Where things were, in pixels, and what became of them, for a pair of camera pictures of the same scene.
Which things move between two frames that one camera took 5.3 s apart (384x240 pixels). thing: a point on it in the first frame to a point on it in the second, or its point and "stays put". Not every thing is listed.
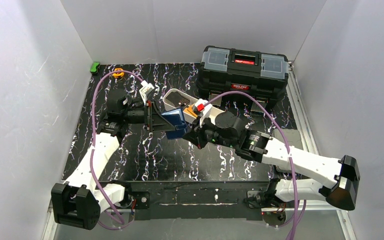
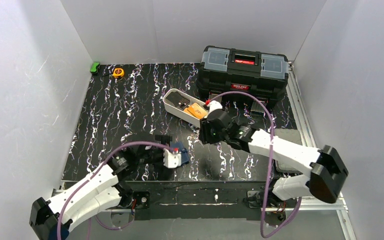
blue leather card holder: x=175 y=116 to x=183 y=151
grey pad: x=292 y=136 stays put
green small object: x=94 y=67 stays put
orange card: x=189 y=110 stays put
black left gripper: x=148 y=117 to x=158 y=152
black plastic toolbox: x=263 y=75 stays put
